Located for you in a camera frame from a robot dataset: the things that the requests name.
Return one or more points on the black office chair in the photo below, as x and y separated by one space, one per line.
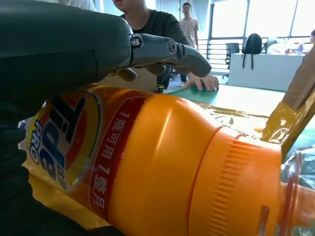
233 49

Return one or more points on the black backpack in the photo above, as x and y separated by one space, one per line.
252 44

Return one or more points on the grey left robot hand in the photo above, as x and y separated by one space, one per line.
61 42

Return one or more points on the white desk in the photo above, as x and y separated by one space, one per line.
265 71

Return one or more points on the orange Tide detergent bottle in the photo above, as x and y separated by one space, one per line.
159 163

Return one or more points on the cardboard box with yellow tape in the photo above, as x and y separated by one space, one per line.
298 91

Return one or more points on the white red bag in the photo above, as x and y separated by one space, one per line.
278 49

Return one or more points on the ribbed grey left arm sleeve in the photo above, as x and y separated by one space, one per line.
12 156

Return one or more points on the black metal railing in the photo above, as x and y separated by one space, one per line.
216 39

